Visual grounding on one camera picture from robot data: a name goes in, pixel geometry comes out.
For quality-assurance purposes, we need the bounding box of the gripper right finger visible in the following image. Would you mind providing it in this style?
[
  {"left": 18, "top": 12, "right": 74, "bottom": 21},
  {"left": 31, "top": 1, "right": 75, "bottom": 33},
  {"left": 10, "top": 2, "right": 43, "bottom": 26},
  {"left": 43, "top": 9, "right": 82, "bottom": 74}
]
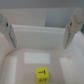
[{"left": 63, "top": 7, "right": 84, "bottom": 50}]

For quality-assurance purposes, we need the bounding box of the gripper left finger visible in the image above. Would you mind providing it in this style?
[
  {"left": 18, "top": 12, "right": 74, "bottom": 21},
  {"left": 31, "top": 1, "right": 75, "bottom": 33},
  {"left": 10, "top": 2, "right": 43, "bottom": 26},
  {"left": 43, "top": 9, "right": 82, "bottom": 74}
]
[{"left": 0, "top": 12, "right": 18, "bottom": 50}]

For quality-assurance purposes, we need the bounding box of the yellow block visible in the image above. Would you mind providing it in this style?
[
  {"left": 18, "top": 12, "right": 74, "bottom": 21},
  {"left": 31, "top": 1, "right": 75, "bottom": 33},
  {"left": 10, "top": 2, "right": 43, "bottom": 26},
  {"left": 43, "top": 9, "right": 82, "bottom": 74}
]
[{"left": 35, "top": 67, "right": 50, "bottom": 83}]

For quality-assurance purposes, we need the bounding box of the white plastic box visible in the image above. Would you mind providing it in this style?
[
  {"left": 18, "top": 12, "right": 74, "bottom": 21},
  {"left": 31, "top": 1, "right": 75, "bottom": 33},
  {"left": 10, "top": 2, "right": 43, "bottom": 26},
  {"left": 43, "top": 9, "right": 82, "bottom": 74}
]
[{"left": 0, "top": 23, "right": 84, "bottom": 84}]

